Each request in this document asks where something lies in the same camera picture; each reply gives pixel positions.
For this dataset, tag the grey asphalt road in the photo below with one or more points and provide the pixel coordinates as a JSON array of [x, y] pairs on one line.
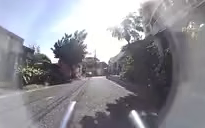
[[90, 93]]

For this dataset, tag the robot's own part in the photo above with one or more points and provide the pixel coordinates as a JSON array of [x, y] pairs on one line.
[[67, 115], [136, 119]]

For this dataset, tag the leafy green bush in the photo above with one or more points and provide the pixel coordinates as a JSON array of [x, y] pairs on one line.
[[30, 73]]

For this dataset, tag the grey building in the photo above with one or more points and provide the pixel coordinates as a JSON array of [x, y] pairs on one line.
[[3, 56]]

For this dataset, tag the dark round tree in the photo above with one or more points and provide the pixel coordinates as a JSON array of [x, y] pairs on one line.
[[71, 50]]

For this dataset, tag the hedge along wall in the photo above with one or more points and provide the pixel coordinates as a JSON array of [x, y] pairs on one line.
[[140, 65]]

